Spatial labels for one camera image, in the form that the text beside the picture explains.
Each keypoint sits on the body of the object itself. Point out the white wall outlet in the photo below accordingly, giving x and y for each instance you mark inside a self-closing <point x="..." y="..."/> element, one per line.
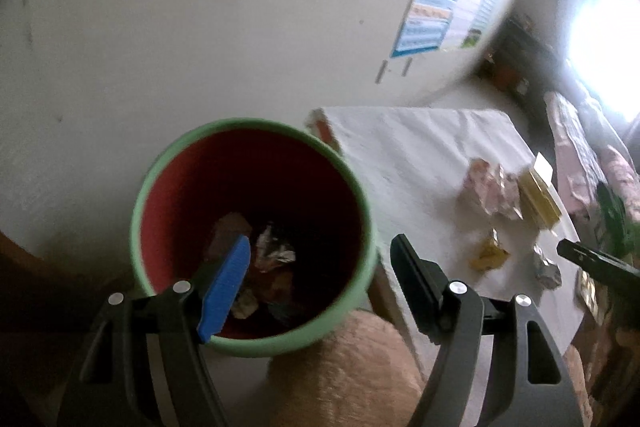
<point x="381" y="72"/>
<point x="407" y="66"/>

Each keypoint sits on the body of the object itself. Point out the white towel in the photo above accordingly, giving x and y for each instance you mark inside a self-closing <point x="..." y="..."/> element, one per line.
<point x="425" y="157"/>

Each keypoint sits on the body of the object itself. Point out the dark green garment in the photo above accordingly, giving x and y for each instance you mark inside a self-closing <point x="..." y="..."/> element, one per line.
<point x="615" y="217"/>

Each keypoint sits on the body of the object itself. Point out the person's tan fleece clothing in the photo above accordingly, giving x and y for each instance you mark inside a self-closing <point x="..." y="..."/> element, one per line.
<point x="345" y="377"/>

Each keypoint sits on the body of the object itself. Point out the yellow wrapper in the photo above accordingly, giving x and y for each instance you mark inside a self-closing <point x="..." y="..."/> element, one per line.
<point x="490" y="254"/>

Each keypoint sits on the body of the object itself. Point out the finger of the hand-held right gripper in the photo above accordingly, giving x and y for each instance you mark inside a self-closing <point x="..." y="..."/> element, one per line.
<point x="600" y="262"/>

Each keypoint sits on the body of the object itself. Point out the pink wrapper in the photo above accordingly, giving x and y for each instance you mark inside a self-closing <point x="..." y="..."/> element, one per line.
<point x="492" y="192"/>

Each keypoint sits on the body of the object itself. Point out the pile of foil wrappers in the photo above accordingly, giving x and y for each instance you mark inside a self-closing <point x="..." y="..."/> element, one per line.
<point x="272" y="249"/>

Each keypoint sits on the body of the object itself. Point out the silver wrapper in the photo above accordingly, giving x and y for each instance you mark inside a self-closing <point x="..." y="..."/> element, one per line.
<point x="547" y="269"/>

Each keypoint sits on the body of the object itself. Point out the green number chart wall poster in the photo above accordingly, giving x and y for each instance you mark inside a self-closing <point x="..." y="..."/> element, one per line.
<point x="482" y="17"/>

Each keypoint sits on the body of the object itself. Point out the yellow cardboard box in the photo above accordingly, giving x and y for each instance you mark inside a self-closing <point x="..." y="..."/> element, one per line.
<point x="540" y="199"/>

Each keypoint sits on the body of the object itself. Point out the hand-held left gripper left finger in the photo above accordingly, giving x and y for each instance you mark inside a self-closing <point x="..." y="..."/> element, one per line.
<point x="225" y="287"/>

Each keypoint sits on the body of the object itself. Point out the gold foil wrapper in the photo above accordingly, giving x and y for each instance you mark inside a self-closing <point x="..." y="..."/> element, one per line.
<point x="587" y="292"/>

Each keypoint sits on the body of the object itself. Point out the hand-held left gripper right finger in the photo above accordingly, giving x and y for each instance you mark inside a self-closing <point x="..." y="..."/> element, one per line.
<point x="412" y="277"/>

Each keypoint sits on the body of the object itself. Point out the green bin with red inside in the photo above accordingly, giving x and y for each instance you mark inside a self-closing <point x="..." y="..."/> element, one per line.
<point x="200" y="187"/>

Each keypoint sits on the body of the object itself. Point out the blue letter chart wall poster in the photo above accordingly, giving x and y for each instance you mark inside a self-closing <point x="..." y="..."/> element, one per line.
<point x="425" y="22"/>

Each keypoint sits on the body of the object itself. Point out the dark metal shelf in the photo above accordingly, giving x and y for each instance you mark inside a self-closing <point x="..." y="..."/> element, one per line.
<point x="520" y="57"/>

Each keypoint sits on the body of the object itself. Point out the bright window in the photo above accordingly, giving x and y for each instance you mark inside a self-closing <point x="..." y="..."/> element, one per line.
<point x="610" y="47"/>

